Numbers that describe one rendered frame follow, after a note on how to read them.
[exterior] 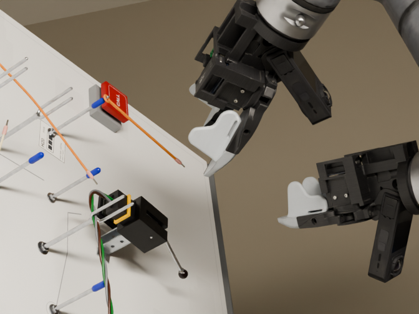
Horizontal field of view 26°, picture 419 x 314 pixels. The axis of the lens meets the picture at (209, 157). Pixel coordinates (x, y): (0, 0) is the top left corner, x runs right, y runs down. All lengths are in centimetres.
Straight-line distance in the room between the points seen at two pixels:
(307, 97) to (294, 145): 176
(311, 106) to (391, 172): 13
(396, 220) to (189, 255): 43
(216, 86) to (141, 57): 203
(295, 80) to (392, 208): 20
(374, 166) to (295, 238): 149
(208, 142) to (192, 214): 45
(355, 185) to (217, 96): 20
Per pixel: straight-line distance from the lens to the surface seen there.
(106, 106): 136
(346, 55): 306
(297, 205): 116
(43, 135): 126
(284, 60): 99
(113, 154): 137
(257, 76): 100
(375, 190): 111
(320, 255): 255
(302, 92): 102
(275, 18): 95
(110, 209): 117
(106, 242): 123
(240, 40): 98
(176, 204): 146
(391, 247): 111
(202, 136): 104
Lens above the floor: 213
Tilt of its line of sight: 51 degrees down
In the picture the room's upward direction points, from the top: straight up
